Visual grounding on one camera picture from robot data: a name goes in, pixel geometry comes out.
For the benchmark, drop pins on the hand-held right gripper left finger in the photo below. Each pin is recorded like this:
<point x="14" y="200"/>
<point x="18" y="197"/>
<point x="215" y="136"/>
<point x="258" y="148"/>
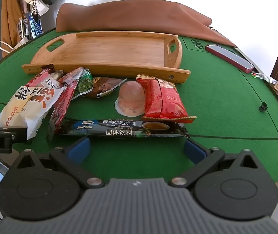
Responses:
<point x="80" y="148"/>

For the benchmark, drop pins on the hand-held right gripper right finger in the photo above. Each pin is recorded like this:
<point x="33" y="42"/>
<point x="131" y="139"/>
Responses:
<point x="193" y="151"/>

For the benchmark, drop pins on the white snack bag orange print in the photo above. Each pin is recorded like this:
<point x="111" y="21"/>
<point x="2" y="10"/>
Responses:
<point x="24" y="109"/>

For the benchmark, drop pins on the red chocolate bar packet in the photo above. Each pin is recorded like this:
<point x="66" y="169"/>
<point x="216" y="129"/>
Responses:
<point x="58" y="112"/>

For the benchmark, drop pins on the black coffee stick packet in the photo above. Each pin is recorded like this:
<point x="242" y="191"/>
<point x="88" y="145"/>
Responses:
<point x="119" y="128"/>

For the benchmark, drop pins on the red snack bag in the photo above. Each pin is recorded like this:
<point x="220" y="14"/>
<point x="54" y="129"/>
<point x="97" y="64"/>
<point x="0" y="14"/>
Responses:
<point x="163" y="100"/>

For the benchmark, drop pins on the green pea packet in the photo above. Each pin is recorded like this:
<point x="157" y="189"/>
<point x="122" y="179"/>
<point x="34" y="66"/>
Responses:
<point x="84" y="85"/>

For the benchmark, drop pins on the brown snack packet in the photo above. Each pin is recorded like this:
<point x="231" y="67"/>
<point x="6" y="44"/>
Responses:
<point x="105" y="86"/>

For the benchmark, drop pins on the pink red candy packet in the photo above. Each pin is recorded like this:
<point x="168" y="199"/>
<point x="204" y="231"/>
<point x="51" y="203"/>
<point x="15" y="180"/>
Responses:
<point x="37" y="78"/>

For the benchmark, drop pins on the small white packet black print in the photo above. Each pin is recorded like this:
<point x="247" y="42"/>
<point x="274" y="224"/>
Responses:
<point x="52" y="82"/>

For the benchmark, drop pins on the pink jelly cup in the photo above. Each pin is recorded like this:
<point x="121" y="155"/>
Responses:
<point x="130" y="97"/>

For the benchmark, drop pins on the wooden tray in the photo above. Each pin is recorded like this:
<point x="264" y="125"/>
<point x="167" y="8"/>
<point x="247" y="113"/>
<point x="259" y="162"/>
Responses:
<point x="109" y="51"/>

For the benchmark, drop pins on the small black clip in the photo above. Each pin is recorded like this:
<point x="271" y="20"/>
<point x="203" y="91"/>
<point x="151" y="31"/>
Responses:
<point x="263" y="107"/>

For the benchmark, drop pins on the phone in red case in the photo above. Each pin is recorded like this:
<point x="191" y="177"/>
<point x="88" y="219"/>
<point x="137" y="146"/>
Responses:
<point x="229" y="57"/>

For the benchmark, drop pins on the orange coat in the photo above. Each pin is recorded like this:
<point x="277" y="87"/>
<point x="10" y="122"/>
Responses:
<point x="9" y="17"/>

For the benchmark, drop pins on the small white pouch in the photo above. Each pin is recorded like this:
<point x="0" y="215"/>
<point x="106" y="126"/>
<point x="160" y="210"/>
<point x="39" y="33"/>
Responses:
<point x="40" y="7"/>

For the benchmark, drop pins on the brown cloth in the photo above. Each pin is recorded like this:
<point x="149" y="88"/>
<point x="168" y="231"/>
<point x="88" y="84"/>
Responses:
<point x="134" y="17"/>

